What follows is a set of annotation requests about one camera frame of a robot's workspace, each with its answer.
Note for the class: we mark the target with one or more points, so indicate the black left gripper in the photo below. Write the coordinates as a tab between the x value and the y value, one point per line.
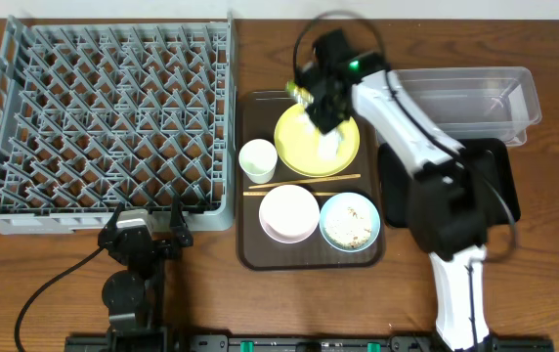
163	246

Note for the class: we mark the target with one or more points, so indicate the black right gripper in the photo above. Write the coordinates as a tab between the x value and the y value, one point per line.
326	127

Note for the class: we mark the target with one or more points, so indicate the green wrapper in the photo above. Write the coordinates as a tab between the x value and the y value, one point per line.
299	94

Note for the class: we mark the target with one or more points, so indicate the white tissue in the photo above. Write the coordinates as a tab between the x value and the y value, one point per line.
327	144

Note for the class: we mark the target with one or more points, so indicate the white cup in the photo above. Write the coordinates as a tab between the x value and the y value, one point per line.
258	159

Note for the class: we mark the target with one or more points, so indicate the light blue bowl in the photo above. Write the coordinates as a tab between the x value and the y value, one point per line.
352	198

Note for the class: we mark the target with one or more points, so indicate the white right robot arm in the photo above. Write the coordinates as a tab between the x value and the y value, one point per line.
450	203

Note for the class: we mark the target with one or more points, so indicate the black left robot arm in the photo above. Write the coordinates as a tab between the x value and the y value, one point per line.
134	297

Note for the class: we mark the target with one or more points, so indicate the grey dishwasher rack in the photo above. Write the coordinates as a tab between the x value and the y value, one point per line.
93	116

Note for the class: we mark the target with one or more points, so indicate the rice food waste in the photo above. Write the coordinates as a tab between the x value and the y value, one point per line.
348	225

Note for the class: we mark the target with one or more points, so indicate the yellow plate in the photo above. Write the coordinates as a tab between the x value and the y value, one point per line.
298	151

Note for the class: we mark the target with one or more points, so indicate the upper wooden chopstick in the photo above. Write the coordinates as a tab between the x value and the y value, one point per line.
307	181

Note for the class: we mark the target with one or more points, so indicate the wooden chopstick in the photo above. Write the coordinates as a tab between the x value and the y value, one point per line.
316	194
307	181

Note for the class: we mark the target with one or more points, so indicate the lower wooden chopstick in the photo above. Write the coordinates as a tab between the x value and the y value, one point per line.
316	194

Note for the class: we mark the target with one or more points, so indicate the pink bowl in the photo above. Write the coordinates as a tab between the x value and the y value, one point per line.
289	214

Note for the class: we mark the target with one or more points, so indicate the clear plastic bin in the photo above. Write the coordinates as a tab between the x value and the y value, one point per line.
498	102

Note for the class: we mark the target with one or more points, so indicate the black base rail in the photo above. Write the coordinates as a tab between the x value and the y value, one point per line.
221	343

